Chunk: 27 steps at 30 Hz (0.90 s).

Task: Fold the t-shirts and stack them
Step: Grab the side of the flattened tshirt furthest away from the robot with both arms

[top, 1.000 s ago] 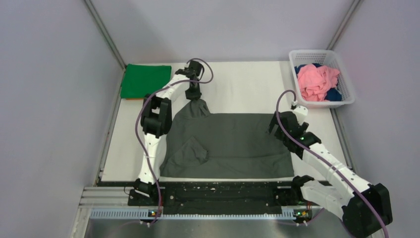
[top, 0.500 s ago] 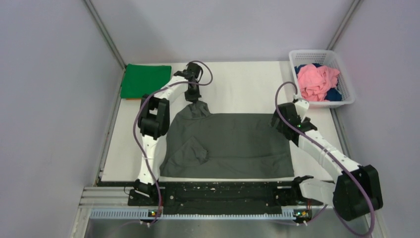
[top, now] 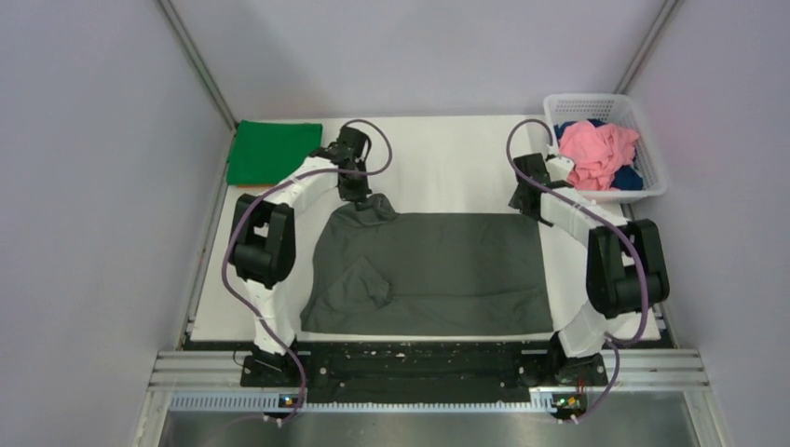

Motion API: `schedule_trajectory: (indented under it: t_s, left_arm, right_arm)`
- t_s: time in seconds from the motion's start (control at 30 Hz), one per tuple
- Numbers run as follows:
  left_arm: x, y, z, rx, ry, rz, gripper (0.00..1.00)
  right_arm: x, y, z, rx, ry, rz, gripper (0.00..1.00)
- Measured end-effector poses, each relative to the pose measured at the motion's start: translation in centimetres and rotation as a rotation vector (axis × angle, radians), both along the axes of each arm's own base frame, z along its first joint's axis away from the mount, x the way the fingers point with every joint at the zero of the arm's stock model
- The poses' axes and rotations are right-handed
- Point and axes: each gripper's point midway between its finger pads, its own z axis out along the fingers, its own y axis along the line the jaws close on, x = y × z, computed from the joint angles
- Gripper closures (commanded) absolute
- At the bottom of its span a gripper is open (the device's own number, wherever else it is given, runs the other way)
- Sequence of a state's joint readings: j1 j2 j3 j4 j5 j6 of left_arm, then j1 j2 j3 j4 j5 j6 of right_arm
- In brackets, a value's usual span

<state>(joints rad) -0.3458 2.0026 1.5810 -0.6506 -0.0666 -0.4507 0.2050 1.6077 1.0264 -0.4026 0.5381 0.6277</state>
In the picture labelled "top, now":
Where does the pink t-shirt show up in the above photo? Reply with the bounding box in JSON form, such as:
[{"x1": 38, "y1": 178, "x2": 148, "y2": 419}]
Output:
[{"x1": 558, "y1": 120, "x2": 641, "y2": 192}]

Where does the white slotted cable duct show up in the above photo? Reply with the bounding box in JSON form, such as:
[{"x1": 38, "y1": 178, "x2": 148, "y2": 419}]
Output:
[{"x1": 170, "y1": 392, "x2": 557, "y2": 413}]

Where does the aluminium frame rail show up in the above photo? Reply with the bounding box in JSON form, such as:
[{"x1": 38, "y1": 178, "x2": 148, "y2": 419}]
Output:
[{"x1": 148, "y1": 343, "x2": 709, "y2": 391}]

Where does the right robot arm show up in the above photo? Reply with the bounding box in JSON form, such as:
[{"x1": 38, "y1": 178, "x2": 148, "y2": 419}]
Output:
[{"x1": 510, "y1": 154, "x2": 670, "y2": 384}]

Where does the left corner metal post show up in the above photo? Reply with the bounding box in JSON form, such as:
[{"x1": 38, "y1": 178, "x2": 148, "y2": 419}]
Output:
[{"x1": 154, "y1": 0, "x2": 238, "y2": 131}]

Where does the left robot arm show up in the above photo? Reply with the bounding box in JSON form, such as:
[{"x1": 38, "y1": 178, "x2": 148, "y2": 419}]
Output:
[{"x1": 225, "y1": 124, "x2": 372, "y2": 385}]

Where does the folded green t-shirt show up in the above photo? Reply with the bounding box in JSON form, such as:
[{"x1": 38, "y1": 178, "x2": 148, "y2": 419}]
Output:
[{"x1": 225, "y1": 120, "x2": 323, "y2": 185}]

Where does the dark grey t-shirt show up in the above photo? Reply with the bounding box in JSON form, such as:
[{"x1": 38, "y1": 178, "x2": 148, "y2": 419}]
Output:
[{"x1": 300, "y1": 194, "x2": 553, "y2": 337}]

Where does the white plastic basket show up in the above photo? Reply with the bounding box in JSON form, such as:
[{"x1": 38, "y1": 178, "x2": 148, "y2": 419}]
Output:
[{"x1": 543, "y1": 93, "x2": 668, "y2": 203}]

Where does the corner metal post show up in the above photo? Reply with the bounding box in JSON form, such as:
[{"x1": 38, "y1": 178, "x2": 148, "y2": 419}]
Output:
[
  {"x1": 614, "y1": 0, "x2": 684, "y2": 95},
  {"x1": 154, "y1": 0, "x2": 238, "y2": 131}
]

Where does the right corner metal post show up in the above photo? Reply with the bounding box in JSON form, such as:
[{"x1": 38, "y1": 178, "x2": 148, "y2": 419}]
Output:
[{"x1": 614, "y1": 0, "x2": 684, "y2": 95}]

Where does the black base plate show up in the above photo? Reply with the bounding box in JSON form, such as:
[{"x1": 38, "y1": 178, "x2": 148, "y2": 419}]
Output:
[{"x1": 182, "y1": 335, "x2": 671, "y2": 405}]

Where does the dark blue t-shirt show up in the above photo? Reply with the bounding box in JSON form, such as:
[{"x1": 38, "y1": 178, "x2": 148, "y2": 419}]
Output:
[{"x1": 553, "y1": 118, "x2": 645, "y2": 193}]

